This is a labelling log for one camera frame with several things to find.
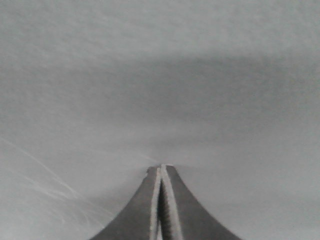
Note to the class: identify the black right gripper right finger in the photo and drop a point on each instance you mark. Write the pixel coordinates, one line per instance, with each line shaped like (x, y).
(181, 215)

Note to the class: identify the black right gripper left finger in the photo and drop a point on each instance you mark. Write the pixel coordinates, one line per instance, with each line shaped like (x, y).
(138, 220)

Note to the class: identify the grey fridge door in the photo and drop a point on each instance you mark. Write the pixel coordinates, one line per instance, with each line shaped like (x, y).
(93, 92)

